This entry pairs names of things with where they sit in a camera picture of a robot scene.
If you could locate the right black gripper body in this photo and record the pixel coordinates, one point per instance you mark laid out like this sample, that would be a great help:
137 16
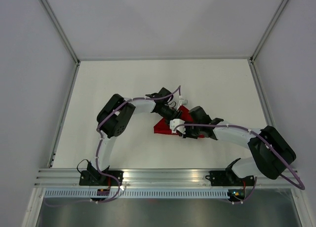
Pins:
192 132

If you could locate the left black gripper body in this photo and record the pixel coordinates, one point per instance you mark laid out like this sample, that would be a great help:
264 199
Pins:
168 114

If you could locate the red cloth napkin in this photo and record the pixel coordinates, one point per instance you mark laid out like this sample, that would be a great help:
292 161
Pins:
162 128

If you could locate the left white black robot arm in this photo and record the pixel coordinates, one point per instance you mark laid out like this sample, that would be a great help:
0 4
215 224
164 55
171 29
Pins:
113 120

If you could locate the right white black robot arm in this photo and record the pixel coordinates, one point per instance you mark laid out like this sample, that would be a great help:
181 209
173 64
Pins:
270 153

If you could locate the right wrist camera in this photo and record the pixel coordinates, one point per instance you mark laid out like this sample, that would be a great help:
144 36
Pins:
177 126

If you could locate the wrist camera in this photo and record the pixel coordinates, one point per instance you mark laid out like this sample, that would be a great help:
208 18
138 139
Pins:
182 101
177 126

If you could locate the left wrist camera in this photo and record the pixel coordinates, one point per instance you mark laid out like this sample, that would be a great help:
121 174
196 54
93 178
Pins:
182 101

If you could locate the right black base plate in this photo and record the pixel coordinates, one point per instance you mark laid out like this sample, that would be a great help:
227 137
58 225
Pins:
222 178

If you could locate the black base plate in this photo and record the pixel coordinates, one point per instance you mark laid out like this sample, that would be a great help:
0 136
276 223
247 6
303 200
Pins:
222 178
96 179

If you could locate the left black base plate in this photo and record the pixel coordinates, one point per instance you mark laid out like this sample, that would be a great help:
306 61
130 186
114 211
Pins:
96 179

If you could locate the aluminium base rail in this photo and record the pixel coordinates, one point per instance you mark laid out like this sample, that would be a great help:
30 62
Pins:
132 178

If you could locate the left aluminium frame post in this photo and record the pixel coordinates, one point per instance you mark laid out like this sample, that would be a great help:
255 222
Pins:
57 26

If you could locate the aluminium frame post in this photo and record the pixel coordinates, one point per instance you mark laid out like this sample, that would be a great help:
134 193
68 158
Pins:
272 23
57 26

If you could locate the white slotted cable duct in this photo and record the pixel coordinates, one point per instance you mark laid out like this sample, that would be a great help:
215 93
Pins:
138 193

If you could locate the right aluminium frame post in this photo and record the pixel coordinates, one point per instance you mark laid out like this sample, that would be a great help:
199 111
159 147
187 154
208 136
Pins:
272 23

